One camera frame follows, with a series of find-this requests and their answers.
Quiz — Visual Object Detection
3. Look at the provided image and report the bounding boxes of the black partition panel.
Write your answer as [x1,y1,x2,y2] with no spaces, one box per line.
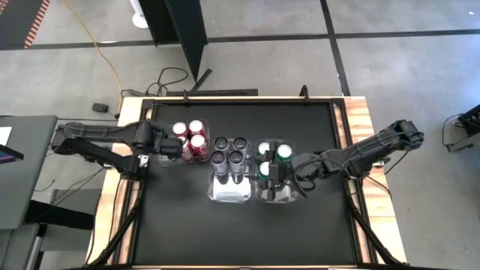
[137,0,213,93]

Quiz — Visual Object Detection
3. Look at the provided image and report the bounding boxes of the red Coca-Cola can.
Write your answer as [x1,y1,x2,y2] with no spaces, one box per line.
[171,121,189,139]
[176,135,193,163]
[189,133,211,161]
[187,118,208,138]

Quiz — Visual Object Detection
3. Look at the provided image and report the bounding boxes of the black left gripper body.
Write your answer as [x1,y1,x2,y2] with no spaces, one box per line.
[149,129,184,158]

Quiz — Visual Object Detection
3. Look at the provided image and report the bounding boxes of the yellow cable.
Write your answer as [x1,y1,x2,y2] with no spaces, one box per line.
[61,0,125,113]

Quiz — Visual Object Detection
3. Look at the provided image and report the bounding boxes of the black floor base bar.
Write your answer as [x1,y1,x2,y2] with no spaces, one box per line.
[166,88,260,98]

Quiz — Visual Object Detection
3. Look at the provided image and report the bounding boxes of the black floor stand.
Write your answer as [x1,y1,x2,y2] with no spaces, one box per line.
[441,103,480,154]

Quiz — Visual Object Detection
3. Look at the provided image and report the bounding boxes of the clear plastic bin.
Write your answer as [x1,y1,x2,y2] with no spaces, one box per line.
[157,118,212,168]
[253,138,301,206]
[207,136,254,206]

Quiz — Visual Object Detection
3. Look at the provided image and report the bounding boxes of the black mat hazard striped edge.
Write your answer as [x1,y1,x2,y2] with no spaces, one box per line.
[0,0,53,50]

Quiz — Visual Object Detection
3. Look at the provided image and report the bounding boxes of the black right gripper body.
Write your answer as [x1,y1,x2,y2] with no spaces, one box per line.
[274,149,331,188]

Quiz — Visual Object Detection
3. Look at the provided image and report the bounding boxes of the white round stand base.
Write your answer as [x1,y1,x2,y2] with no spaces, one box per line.
[128,0,150,29]

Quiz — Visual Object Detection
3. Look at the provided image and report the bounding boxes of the dark tablet screen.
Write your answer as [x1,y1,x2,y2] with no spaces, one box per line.
[0,143,25,165]

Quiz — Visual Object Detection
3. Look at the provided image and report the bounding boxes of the white paper sheet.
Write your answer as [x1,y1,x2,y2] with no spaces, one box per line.
[0,126,13,147]

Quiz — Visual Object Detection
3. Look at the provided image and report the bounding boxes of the black floor cables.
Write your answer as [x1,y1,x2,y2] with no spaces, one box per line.
[119,66,190,98]

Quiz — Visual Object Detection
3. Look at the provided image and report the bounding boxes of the gray desk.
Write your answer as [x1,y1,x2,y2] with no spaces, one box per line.
[0,115,59,230]

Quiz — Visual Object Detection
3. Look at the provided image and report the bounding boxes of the gray cabinet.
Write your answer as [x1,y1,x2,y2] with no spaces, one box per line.
[0,223,43,270]

